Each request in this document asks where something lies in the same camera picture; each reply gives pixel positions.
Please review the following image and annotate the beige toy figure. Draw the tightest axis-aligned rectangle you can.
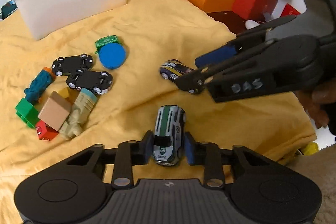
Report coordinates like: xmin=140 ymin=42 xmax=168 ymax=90
xmin=59 ymin=88 xmax=97 ymax=140

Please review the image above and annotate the person right hand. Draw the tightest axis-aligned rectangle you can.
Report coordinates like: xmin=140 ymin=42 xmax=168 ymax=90
xmin=295 ymin=79 xmax=335 ymax=129

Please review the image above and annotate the yellow cloth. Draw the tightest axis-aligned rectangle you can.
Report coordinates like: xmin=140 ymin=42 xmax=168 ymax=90
xmin=1 ymin=0 xmax=316 ymax=223

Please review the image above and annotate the blue round disc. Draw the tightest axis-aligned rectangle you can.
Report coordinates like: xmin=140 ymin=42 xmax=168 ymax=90
xmin=98 ymin=43 xmax=126 ymax=69

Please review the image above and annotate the navy yellow toy car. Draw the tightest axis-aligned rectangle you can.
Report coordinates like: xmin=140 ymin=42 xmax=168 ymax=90
xmin=159 ymin=59 xmax=194 ymax=84

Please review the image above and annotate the yellow brick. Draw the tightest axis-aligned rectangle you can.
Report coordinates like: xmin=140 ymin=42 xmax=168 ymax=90
xmin=301 ymin=142 xmax=319 ymax=156

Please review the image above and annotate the white green race car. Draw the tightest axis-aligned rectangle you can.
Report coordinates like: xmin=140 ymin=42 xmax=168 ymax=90
xmin=153 ymin=105 xmax=186 ymax=166

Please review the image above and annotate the teal toy train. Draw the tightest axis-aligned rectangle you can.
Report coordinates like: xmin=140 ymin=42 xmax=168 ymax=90
xmin=24 ymin=67 xmax=56 ymax=105

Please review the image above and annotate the green square brick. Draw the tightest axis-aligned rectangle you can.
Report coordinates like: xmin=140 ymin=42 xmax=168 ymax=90
xmin=15 ymin=98 xmax=39 ymax=128

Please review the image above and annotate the red small cube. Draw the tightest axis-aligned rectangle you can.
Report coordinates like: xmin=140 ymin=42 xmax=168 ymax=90
xmin=35 ymin=120 xmax=59 ymax=141

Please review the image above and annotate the tan wooden block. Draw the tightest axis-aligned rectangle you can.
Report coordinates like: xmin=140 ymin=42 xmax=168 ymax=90
xmin=38 ymin=91 xmax=72 ymax=131

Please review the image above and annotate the red box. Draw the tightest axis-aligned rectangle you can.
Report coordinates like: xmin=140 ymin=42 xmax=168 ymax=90
xmin=232 ymin=0 xmax=278 ymax=21

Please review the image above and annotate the black silver toy car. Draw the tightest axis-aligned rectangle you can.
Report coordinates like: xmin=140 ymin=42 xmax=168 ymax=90
xmin=66 ymin=69 xmax=113 ymax=95

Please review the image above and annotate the green toy base plate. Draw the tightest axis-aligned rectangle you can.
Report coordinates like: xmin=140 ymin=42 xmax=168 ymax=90
xmin=95 ymin=35 xmax=122 ymax=53

